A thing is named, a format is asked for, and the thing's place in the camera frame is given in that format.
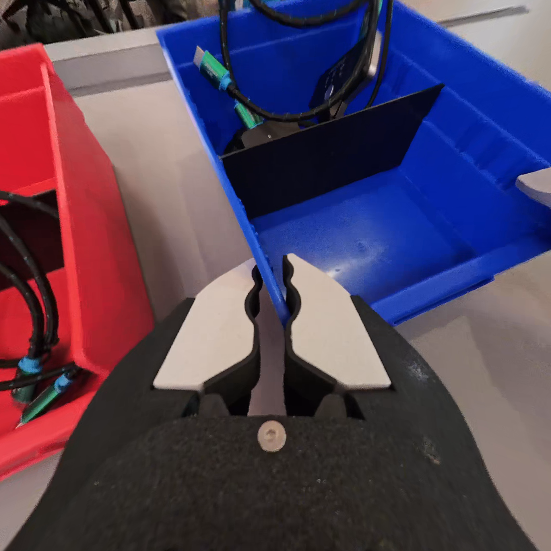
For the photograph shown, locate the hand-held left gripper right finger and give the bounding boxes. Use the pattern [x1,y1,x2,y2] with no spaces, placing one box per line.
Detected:
[282,253,392,391]

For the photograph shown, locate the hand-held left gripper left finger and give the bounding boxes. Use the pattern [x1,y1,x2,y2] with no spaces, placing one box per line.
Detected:
[153,258,262,391]

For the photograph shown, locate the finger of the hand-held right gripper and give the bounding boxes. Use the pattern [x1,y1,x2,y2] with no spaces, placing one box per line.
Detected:
[515,168,551,208]

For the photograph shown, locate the blue plastic bin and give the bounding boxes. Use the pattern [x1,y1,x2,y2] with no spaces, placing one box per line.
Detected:
[157,0,551,325]

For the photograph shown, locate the red plastic bin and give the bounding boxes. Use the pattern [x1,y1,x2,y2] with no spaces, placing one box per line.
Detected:
[0,43,156,480]

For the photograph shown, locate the black braided cable green plugs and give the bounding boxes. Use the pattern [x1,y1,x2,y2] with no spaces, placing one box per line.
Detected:
[0,258,61,407]
[217,0,379,130]
[0,191,83,430]
[193,0,390,123]

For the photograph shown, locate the black divider of blue bin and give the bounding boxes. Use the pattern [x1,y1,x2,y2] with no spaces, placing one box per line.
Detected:
[222,84,445,219]

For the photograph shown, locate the black divider of red bin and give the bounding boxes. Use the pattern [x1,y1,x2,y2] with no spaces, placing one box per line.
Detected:
[0,189,65,290]

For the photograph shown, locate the dark bags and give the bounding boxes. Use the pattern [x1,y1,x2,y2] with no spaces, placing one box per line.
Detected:
[0,0,220,48]

